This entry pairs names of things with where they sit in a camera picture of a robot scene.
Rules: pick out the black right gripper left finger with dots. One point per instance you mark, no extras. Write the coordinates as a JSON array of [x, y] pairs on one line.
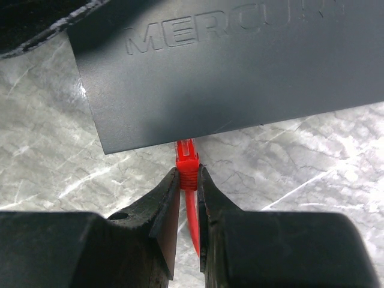
[[134, 247]]

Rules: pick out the black network switch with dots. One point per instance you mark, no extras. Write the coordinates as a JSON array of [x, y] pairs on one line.
[[159, 71]]

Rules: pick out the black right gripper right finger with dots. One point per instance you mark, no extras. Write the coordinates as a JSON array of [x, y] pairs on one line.
[[241, 248]]

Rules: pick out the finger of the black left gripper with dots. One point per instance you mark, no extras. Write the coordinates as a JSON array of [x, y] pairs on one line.
[[26, 25]]

